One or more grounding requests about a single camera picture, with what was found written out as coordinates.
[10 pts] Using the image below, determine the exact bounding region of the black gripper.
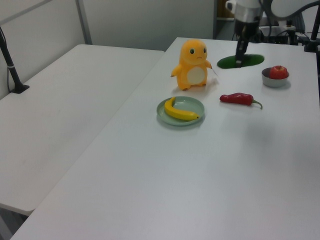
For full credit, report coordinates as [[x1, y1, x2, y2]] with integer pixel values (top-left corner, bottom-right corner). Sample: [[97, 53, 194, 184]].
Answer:
[[234, 19, 261, 69]]

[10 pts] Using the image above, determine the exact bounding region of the green cucumber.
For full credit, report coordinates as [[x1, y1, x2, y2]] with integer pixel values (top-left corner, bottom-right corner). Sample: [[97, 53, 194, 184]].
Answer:
[[216, 53, 266, 70]]

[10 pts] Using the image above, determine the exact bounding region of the grey bowl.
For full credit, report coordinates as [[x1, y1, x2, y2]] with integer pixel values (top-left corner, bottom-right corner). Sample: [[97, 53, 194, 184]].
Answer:
[[261, 66, 290, 88]]

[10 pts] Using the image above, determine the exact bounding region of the red apple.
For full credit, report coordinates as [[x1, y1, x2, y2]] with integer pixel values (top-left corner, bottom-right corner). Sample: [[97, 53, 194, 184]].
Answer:
[[269, 65, 288, 80]]

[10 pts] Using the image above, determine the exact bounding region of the red chili pepper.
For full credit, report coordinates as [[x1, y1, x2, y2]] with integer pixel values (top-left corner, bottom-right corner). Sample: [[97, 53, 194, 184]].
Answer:
[[219, 92, 264, 110]]

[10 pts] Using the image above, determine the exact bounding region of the black control equipment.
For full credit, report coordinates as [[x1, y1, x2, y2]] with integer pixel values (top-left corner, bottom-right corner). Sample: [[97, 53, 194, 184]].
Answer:
[[258, 18, 307, 46]]

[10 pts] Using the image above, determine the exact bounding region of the orange dinosaur plush toy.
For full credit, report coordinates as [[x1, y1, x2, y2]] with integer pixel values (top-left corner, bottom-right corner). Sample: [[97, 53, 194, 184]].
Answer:
[[170, 38, 213, 92]]

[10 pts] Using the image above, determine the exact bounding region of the black clamp stand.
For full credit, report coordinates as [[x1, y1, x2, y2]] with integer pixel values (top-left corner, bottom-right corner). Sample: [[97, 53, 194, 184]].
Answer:
[[303, 16, 320, 53]]

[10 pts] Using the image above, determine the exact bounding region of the pale green plate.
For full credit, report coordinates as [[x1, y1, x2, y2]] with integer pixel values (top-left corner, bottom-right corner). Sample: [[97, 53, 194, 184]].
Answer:
[[156, 96, 206, 128]]

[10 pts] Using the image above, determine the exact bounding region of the yellow banana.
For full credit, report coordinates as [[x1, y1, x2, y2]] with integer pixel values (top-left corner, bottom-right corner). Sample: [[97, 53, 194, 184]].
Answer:
[[164, 96, 200, 123]]

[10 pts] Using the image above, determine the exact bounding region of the grey partition post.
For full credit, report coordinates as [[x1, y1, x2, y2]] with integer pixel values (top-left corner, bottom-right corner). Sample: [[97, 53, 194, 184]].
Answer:
[[75, 0, 93, 46]]

